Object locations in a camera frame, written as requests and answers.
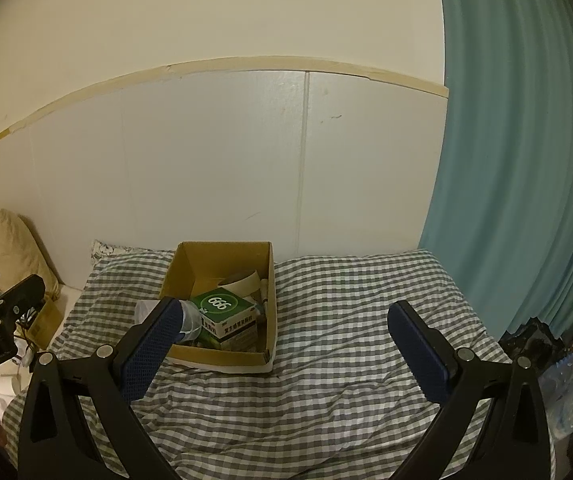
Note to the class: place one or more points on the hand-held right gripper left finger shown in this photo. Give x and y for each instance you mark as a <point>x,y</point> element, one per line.
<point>149,350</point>

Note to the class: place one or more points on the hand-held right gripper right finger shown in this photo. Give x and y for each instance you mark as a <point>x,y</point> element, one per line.
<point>419,355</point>

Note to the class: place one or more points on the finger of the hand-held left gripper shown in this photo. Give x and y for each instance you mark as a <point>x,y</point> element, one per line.
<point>16,297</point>

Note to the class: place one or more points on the green and white medicine box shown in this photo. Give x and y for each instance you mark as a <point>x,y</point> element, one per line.
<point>226,317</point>

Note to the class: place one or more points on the beige tape roll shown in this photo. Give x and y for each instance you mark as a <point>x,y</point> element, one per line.
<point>241,285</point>

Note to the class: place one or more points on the small brown cardboard box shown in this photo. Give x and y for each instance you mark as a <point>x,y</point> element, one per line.
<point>46,325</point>

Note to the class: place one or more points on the beige pillow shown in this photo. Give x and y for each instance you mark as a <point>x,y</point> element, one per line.
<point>11,245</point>

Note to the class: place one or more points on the grey checked blanket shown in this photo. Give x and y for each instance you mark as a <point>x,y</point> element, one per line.
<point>336,360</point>

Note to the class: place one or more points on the floral pillow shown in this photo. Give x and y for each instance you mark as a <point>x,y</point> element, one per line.
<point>111,251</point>

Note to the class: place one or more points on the black bag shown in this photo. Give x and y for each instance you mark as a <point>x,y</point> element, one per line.
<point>531,342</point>

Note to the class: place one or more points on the blue patterned plastic bag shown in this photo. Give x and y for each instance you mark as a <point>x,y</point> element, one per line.
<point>563,382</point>

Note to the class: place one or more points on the green curtain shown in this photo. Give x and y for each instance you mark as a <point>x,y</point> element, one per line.
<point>516,150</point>

